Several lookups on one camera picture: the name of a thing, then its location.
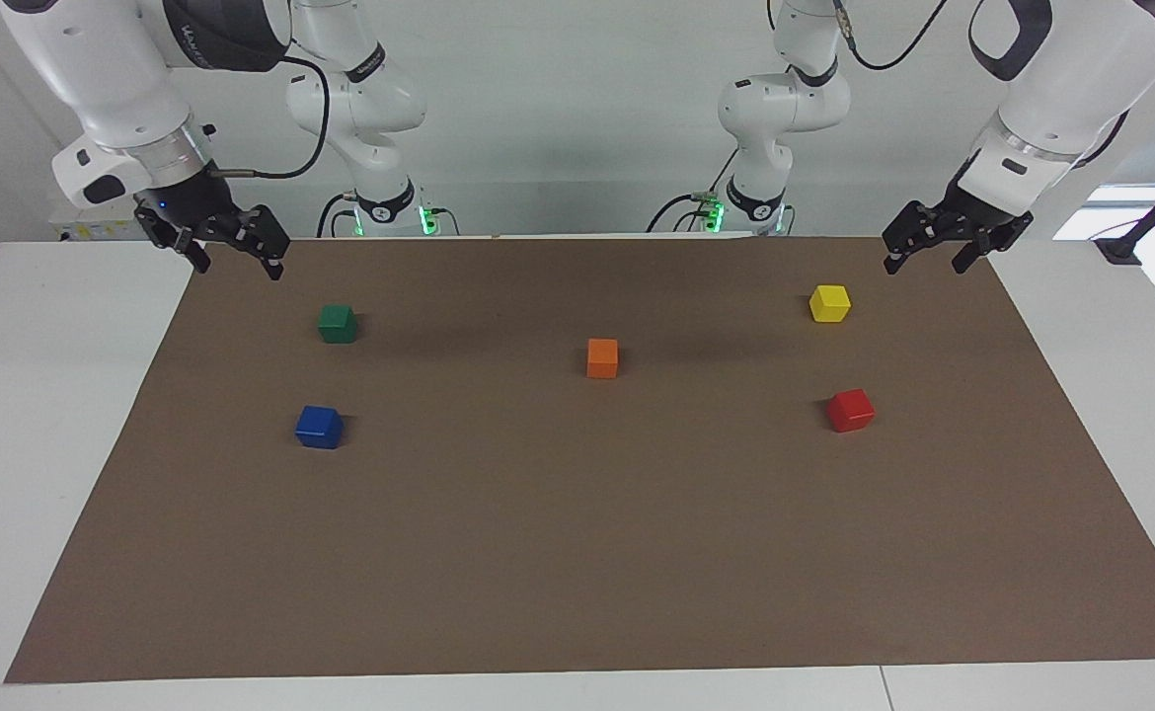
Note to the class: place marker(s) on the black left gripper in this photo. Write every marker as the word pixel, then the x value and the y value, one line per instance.
pixel 967 217

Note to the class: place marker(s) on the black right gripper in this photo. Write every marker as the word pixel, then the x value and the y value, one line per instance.
pixel 207 212

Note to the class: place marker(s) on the red wooden block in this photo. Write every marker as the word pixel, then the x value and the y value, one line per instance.
pixel 851 411

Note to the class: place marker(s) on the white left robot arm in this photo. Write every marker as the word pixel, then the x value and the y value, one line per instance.
pixel 1071 79

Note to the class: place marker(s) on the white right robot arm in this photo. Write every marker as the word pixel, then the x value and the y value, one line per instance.
pixel 114 79

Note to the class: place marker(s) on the yellow wooden block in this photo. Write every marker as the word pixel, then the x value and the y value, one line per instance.
pixel 830 304

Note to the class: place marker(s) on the green wooden block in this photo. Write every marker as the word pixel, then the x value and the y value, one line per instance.
pixel 338 325

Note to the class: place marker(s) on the blue wooden block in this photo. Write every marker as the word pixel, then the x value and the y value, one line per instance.
pixel 319 428

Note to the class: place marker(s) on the orange wooden block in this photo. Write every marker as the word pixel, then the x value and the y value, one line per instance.
pixel 602 358

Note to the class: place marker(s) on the white box with yellow label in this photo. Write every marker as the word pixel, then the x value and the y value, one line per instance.
pixel 84 230

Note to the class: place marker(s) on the brown paper mat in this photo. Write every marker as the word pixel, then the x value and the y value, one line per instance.
pixel 587 533

